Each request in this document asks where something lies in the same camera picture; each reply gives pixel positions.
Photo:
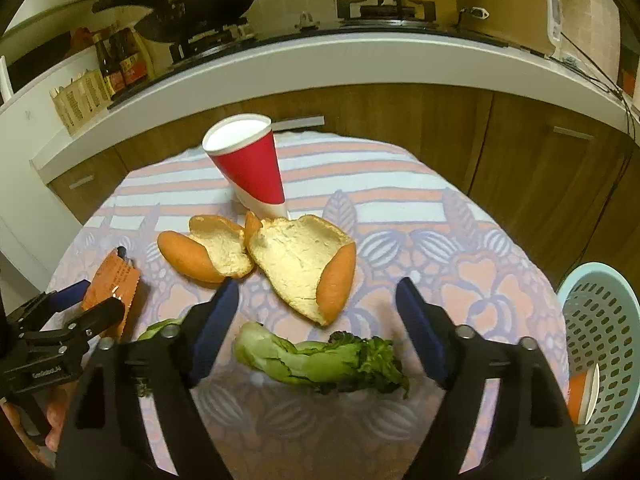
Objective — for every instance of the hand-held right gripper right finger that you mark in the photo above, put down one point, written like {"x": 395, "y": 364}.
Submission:
{"x": 422, "y": 332}

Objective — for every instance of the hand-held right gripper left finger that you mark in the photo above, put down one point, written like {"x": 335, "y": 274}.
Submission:
{"x": 215, "y": 332}

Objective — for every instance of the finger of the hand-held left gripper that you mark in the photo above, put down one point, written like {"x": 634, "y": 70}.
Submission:
{"x": 97, "y": 320}
{"x": 70, "y": 295}

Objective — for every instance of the orange snack wrapper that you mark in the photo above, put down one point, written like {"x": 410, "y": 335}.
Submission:
{"x": 112, "y": 280}

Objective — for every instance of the teal plastic waste basket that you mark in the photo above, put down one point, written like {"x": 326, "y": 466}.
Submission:
{"x": 570, "y": 287}

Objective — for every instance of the orange paper bowl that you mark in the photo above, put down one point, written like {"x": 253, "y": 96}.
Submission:
{"x": 580, "y": 395}

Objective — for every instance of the person's left hand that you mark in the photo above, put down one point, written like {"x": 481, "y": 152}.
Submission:
{"x": 52, "y": 415}

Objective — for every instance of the green vegetable leaf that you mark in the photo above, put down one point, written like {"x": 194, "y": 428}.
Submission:
{"x": 155, "y": 329}

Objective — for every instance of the small orange peel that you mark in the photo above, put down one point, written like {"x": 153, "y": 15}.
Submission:
{"x": 220, "y": 250}

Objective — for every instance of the purple and pink patterned tablecloth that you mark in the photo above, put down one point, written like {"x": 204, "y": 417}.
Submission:
{"x": 450, "y": 240}

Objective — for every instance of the green leafy vegetable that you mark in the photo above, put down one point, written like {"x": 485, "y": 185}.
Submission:
{"x": 310, "y": 360}

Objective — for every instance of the large orange peel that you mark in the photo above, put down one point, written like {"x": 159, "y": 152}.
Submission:
{"x": 295, "y": 260}

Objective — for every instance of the red paper cup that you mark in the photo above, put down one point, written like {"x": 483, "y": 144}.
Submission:
{"x": 250, "y": 170}

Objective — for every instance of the yellow woven basket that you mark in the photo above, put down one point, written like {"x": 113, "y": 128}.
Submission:
{"x": 80, "y": 102}

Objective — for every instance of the wooden kitchen counter cabinet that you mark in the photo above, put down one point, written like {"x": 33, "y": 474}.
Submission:
{"x": 400, "y": 110}

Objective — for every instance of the dark sauce bottle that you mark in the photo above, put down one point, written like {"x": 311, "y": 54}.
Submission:
{"x": 132, "y": 65}
{"x": 107, "y": 72}

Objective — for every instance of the black wok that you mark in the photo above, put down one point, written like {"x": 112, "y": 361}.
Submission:
{"x": 125, "y": 0}

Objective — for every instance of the black gas cooktop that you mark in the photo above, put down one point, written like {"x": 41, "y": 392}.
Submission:
{"x": 385, "y": 10}

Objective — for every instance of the white plug-in power meter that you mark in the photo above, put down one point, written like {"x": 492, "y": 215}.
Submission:
{"x": 553, "y": 17}

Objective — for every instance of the brown rice cooker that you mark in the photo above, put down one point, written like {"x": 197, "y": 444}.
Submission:
{"x": 500, "y": 0}

